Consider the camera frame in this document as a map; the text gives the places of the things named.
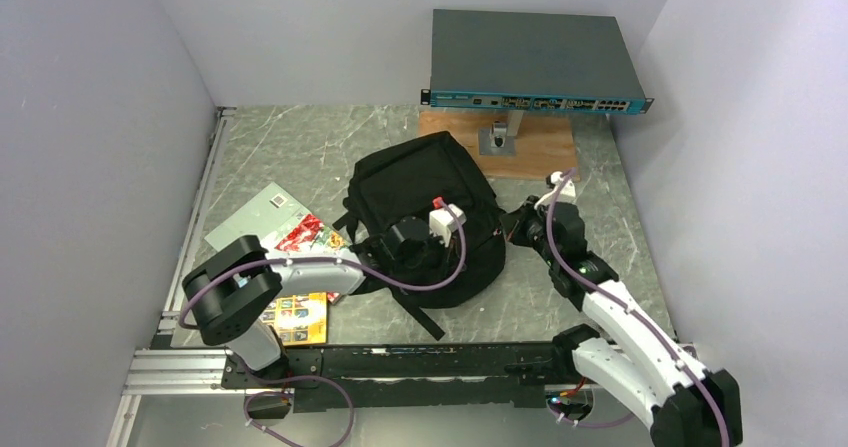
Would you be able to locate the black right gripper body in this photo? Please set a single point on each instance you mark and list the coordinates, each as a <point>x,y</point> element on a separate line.
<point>528,229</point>

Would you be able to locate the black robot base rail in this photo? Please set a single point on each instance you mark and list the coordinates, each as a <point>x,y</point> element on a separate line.
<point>424,374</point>

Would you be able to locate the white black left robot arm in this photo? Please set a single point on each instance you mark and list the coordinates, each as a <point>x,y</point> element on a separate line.
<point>226,296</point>

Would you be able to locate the grey notebook with label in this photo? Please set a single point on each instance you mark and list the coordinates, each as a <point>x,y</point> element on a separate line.
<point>270,215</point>

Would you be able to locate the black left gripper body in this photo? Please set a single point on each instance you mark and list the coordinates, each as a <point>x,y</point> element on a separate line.
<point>433,259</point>

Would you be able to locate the aluminium frame rail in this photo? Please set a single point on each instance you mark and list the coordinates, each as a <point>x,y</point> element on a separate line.
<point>160,370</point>

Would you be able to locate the red colourful book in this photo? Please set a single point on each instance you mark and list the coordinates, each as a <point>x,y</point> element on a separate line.
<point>306,233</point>

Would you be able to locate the grey metal stand bracket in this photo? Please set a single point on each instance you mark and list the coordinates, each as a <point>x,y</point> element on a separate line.
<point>499,139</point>

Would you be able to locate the yellow picture book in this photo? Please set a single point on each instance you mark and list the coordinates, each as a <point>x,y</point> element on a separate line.
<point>299,320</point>

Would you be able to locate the wooden base board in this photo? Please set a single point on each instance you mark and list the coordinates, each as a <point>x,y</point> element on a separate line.
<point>542,145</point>

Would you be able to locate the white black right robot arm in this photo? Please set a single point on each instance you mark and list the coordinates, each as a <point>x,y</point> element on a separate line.
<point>679,400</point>

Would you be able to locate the teal network switch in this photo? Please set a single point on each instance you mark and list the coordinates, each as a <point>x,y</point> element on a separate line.
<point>535,62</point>

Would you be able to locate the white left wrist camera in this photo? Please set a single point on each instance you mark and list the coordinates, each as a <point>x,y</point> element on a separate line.
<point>445,219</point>

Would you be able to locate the black student backpack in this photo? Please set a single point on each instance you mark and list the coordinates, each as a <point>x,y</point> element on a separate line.
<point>402,181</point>

